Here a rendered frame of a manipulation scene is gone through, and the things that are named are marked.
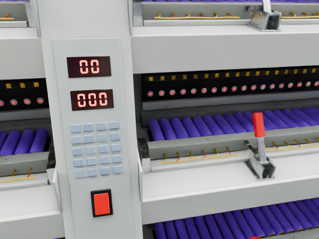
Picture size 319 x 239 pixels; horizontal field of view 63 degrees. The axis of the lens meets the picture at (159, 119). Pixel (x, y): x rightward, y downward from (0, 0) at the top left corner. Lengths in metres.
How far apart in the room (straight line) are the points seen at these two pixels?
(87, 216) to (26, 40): 0.21
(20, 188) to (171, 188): 0.20
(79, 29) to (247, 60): 0.21
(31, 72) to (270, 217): 0.50
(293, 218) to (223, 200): 0.25
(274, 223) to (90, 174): 0.39
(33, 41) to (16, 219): 0.20
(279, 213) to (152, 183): 0.32
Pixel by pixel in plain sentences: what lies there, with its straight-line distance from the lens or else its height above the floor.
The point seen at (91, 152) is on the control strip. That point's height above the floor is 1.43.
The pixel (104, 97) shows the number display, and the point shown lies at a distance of 0.30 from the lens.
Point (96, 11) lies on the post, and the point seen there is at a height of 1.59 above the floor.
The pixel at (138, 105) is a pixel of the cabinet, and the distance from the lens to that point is 0.51.
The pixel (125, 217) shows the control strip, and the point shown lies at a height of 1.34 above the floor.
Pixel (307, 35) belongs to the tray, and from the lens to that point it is 0.40.
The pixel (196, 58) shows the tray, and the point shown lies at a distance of 0.33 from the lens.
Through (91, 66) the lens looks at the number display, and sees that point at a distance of 0.30.
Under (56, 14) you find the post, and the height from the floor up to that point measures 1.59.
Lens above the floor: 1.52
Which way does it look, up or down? 11 degrees down
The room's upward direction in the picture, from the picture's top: 3 degrees counter-clockwise
